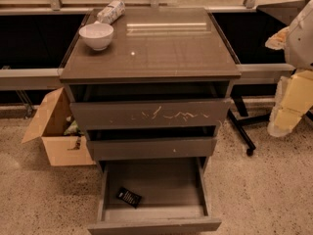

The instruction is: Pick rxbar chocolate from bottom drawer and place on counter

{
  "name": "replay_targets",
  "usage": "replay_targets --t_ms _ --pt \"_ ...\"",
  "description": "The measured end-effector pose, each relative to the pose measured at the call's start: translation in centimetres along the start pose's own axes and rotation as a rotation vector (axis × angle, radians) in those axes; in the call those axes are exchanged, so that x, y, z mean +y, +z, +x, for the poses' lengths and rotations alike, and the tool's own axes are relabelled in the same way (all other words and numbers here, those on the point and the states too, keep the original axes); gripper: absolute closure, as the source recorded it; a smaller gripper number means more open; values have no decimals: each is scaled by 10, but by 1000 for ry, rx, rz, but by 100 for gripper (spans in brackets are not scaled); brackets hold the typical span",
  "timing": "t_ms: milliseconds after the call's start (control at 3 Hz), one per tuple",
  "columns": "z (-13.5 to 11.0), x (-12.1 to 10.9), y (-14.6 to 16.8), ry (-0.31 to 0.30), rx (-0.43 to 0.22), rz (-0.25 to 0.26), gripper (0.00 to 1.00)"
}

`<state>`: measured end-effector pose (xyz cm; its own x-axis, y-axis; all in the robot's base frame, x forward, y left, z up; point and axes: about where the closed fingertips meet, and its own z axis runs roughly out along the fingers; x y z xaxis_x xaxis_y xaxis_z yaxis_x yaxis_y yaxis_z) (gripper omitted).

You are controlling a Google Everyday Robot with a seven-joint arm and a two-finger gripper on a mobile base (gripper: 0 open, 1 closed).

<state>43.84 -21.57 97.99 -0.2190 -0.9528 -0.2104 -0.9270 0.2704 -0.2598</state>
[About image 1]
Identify grey drawer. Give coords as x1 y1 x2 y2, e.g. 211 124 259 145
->
87 137 217 161
88 158 221 235
70 99 231 130

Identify black rxbar chocolate bar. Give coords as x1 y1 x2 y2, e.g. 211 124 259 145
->
116 187 142 208

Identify black rolling stand table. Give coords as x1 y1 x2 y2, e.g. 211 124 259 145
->
227 0 313 158

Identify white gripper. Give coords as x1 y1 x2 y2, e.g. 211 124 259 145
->
265 0 313 137

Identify white blue snack bag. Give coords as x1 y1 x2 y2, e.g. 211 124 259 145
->
97 0 125 24

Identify white ceramic bowl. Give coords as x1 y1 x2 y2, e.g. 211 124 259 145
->
79 23 114 51

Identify brown cardboard box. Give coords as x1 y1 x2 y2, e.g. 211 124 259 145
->
22 88 94 166

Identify grey middle drawer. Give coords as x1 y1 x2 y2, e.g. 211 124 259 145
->
87 137 217 161

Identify grey bottom drawer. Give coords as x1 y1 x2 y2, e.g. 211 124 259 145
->
88 158 221 235

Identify grey drawer cabinet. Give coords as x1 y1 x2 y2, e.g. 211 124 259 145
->
59 6 243 168

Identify grey top drawer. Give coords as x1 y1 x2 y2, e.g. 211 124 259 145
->
70 99 231 130

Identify items inside cardboard box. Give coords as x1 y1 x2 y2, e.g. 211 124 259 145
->
64 116 82 150

